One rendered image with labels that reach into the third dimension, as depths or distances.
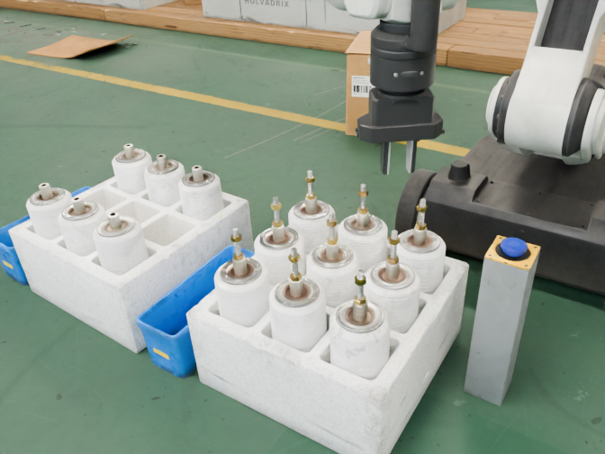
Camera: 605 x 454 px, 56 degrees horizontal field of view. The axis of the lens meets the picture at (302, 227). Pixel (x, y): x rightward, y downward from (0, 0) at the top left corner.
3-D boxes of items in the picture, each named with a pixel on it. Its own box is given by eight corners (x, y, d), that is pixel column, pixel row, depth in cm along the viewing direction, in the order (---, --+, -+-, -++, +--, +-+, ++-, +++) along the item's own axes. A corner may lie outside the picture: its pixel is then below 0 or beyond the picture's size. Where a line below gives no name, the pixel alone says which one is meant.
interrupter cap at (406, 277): (423, 276, 97) (424, 273, 96) (395, 297, 93) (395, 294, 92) (389, 258, 102) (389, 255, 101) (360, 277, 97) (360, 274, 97)
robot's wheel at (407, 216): (423, 221, 157) (428, 155, 146) (440, 225, 155) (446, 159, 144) (392, 258, 144) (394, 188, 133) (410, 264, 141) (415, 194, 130)
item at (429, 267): (447, 321, 113) (457, 246, 103) (409, 338, 110) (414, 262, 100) (418, 294, 120) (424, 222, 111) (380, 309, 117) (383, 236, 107)
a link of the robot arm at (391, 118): (360, 149, 79) (361, 64, 72) (351, 122, 87) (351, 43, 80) (450, 143, 79) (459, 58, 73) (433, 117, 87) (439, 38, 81)
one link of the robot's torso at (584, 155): (536, 96, 147) (495, 61, 106) (621, 109, 137) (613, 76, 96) (519, 156, 149) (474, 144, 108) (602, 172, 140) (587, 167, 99)
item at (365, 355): (395, 385, 100) (400, 307, 90) (373, 426, 93) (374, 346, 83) (347, 367, 104) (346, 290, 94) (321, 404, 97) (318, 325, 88)
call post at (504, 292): (474, 367, 112) (497, 236, 95) (511, 381, 108) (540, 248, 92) (463, 392, 107) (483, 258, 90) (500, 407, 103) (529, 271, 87)
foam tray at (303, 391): (305, 276, 139) (302, 213, 129) (460, 331, 120) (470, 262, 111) (199, 382, 112) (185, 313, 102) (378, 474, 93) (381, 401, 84)
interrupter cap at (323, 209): (336, 215, 115) (336, 213, 114) (302, 224, 112) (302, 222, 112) (320, 198, 121) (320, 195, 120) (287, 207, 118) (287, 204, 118)
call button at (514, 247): (503, 244, 93) (505, 233, 92) (528, 250, 91) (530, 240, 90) (496, 257, 90) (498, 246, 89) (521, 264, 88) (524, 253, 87)
